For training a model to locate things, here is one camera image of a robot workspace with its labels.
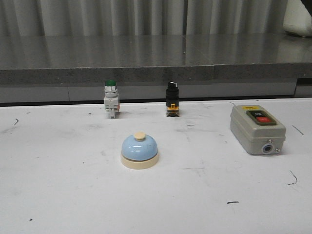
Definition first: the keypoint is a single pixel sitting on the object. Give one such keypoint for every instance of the blue service bell cream base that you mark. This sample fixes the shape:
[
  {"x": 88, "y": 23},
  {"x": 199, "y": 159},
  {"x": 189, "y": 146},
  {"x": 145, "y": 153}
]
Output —
[{"x": 139, "y": 151}]

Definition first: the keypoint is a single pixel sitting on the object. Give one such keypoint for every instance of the green pilot light push button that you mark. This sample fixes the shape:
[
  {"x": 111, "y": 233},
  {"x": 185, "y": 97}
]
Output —
[{"x": 111, "y": 98}]

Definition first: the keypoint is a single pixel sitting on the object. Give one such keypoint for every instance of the grey stone counter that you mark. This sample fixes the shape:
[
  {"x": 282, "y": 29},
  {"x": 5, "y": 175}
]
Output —
[{"x": 228, "y": 66}]

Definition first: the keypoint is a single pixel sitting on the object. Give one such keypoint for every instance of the black selector switch yellow base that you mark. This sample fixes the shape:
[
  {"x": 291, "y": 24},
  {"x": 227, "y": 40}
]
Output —
[{"x": 172, "y": 100}]

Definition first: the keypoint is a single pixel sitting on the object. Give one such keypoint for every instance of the grey on off switch box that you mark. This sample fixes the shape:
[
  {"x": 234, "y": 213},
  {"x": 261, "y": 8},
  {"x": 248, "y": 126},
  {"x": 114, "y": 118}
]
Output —
[{"x": 259, "y": 132}]

